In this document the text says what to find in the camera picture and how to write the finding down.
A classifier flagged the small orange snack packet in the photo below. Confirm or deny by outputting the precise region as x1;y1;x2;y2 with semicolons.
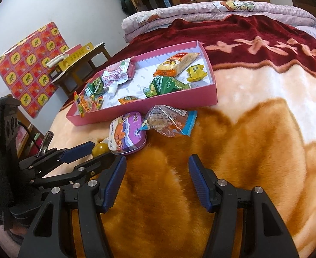
118;95;145;105

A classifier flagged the large green snack bag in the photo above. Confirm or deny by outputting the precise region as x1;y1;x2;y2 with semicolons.
142;76;191;98

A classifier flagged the black cable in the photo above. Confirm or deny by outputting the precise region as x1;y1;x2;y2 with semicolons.
17;122;40;143

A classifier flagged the folded pink quilt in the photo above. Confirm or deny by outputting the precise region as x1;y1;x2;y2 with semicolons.
121;0;316;43

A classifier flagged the green yellow snack packet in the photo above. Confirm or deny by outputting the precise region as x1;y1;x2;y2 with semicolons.
85;77;105;97

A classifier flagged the orange striped snack packet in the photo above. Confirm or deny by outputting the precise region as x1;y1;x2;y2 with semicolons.
74;91;105;118

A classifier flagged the person's left forearm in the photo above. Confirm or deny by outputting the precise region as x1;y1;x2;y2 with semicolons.
0;215;26;250

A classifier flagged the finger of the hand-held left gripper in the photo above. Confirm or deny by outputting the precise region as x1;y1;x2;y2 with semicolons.
18;141;96;177
32;152;120;187

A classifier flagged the red patterned board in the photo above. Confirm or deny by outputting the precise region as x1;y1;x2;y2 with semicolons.
0;22;68;119

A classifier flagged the yellow carton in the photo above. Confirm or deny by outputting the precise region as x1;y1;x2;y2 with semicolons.
57;42;94;72

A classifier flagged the pink drink pouch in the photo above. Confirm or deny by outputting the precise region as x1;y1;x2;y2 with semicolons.
101;59;135;97

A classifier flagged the clear snack packet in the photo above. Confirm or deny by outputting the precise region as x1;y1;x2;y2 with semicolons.
142;105;198;138

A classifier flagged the printed plush blanket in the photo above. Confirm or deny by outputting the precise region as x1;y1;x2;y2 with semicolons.
0;15;316;258

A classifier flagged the small yellow snack packet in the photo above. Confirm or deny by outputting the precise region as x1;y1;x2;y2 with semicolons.
186;64;208;83

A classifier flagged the white plastic piece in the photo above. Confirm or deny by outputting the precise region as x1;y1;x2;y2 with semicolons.
45;54;68;68

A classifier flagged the yellow ball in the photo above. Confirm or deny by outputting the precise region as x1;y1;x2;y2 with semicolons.
92;142;111;158

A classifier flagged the metal spring clip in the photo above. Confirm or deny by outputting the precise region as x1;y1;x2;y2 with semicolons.
40;131;54;156

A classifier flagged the purple cartoon tin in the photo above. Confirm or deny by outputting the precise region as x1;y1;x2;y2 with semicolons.
108;111;148;155

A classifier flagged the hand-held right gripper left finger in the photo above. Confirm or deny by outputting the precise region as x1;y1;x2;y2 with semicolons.
17;155;127;258

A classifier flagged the orange cracker packet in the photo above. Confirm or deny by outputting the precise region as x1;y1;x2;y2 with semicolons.
153;52;200;78

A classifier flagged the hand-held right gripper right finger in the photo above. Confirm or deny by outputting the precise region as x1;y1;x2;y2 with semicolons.
188;154;300;258

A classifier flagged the pink cardboard box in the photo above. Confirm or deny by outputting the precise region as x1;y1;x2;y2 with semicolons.
66;40;218;127

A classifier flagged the wooden stool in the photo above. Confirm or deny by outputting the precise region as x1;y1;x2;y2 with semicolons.
50;42;111;97

